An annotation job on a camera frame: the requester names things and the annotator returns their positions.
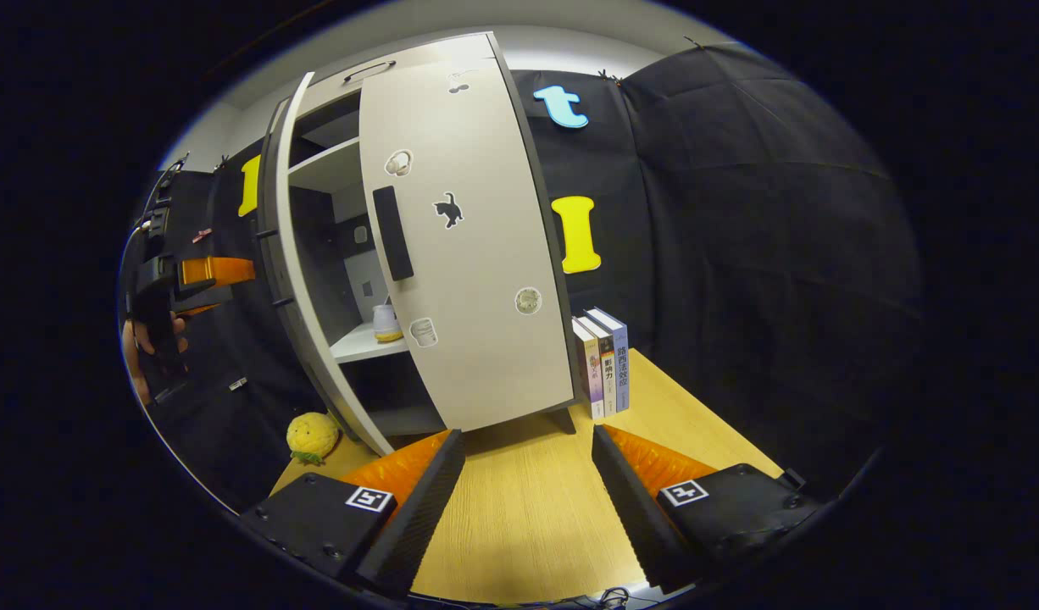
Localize white purple book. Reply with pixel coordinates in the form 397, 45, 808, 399
572, 318, 608, 421

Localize white shoe cabinet door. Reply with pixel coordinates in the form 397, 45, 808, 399
358, 51, 576, 433
257, 72, 395, 458

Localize white shoe cabinet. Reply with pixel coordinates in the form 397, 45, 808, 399
257, 32, 581, 458

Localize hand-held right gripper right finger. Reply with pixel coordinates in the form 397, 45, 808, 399
592, 424, 825, 594

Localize black backdrop cloth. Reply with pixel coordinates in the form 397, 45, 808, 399
117, 42, 927, 509

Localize grey blue book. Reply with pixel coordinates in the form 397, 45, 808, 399
592, 306, 631, 414

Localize dark spine book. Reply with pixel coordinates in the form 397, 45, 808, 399
582, 313, 619, 417

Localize white cabinet drawer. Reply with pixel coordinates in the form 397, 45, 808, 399
295, 32, 497, 119

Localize yellow pineapple plush toy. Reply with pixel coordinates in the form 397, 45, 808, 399
286, 412, 342, 466

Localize white canvas shoe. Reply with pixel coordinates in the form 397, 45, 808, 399
372, 303, 405, 344

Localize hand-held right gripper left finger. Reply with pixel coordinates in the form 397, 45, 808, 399
238, 429, 468, 598

